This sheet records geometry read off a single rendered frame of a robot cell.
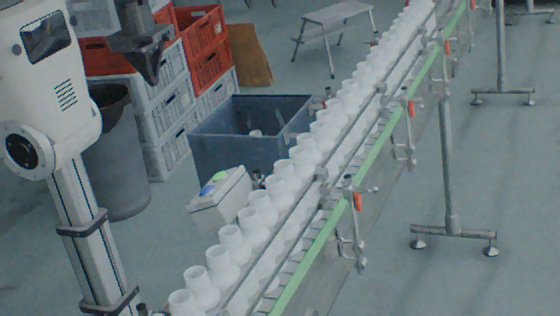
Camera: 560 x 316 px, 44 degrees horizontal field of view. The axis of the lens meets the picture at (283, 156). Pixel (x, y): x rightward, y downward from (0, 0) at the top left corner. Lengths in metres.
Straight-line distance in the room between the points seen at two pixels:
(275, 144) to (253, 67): 3.08
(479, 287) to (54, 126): 1.81
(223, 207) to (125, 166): 2.26
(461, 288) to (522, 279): 0.24
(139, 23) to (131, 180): 2.56
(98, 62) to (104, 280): 2.16
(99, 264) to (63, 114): 0.43
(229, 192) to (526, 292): 1.66
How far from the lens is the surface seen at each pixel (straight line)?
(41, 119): 1.64
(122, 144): 3.60
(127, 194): 3.71
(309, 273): 1.38
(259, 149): 2.05
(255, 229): 1.23
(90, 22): 3.82
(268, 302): 1.28
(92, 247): 1.84
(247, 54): 5.03
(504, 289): 2.85
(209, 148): 2.13
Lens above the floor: 1.79
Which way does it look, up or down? 26 degrees down
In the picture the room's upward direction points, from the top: 11 degrees counter-clockwise
